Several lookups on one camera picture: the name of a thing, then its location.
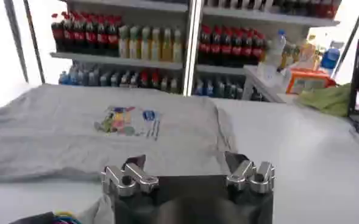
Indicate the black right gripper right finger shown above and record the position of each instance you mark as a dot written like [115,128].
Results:
[252,178]

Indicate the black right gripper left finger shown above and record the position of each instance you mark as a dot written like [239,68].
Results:
[127,179]

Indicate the grey printed T-shirt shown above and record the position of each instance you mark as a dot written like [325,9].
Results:
[75,143]

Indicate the dark multicolour garment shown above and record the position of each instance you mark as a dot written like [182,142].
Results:
[45,218]

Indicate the white side table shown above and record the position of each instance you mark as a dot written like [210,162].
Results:
[264,86]

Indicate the green cloth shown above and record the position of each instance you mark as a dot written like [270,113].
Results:
[325,99]

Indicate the orange cardboard box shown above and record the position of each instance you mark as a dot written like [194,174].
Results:
[307,80]

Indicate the clear water bottle blue cap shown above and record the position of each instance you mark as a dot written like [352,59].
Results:
[276,48]

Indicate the shelf rack with drink bottles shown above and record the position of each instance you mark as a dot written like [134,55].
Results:
[228,45]
[121,39]

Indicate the yellow snack package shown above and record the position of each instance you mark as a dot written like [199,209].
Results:
[307,50]

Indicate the blue label water bottle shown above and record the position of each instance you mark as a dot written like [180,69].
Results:
[330,58]

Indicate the thin dark window post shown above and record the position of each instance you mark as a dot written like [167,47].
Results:
[34,39]

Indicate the dark slanted window post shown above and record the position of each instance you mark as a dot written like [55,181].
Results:
[351,38]

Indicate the thick grey window post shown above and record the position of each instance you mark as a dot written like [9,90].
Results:
[16,39]

